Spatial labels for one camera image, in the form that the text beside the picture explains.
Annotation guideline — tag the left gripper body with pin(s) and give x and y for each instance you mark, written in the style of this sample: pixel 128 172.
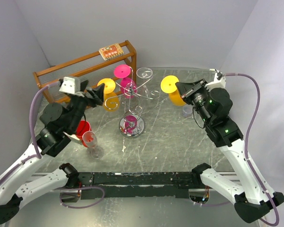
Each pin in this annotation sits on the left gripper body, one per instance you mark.
pixel 90 100

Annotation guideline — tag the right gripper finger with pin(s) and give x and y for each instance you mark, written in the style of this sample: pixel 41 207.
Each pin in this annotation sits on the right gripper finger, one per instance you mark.
pixel 185 90
pixel 192 84

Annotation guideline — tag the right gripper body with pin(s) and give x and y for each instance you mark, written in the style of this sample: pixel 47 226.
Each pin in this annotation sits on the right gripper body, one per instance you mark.
pixel 197 95

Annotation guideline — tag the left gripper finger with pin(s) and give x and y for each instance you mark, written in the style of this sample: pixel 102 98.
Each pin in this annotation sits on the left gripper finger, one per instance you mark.
pixel 83 85
pixel 97 95

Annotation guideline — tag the orange wine glass front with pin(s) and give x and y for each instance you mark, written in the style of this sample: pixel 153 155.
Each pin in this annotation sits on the orange wine glass front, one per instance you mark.
pixel 168 86

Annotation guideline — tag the orange wine glass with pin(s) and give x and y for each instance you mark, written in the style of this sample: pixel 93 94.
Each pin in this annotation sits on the orange wine glass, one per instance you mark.
pixel 168 86
pixel 111 100

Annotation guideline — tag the pink wine glass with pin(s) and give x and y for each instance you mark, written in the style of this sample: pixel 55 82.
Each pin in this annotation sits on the pink wine glass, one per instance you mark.
pixel 127 85

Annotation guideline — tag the clear wine glass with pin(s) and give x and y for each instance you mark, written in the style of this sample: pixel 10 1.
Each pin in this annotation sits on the clear wine glass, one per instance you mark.
pixel 91 142
pixel 145 75

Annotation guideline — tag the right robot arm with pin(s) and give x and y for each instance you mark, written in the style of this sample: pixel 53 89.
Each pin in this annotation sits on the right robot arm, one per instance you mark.
pixel 253 198

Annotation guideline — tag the wooden shelf rack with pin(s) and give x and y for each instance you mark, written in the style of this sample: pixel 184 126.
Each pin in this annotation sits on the wooden shelf rack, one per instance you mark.
pixel 90 67

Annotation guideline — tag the chrome wine glass rack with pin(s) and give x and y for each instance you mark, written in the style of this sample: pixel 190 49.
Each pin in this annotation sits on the chrome wine glass rack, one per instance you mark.
pixel 132 125

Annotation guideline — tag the small clear purple cup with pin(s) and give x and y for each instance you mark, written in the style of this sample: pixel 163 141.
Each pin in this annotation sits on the small clear purple cup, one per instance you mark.
pixel 187 111

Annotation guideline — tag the red plastic cup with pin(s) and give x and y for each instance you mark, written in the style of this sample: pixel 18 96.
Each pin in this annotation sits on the red plastic cup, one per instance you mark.
pixel 83 127

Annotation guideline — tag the orange spiral notebook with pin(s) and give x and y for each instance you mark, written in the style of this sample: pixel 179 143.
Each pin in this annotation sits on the orange spiral notebook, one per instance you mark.
pixel 111 51

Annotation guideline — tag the white card box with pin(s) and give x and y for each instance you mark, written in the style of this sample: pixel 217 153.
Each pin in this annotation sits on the white card box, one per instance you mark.
pixel 74 138

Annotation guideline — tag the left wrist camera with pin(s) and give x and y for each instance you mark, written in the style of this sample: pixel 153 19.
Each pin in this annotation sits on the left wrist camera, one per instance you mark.
pixel 71 86

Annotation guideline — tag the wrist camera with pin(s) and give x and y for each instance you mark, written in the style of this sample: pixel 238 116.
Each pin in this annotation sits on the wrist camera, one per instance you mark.
pixel 219 80
pixel 71 86

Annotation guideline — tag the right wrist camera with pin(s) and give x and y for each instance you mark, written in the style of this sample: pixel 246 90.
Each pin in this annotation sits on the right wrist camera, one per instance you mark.
pixel 219 80

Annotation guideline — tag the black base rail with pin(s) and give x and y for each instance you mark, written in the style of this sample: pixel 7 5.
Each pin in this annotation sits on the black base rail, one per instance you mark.
pixel 140 184

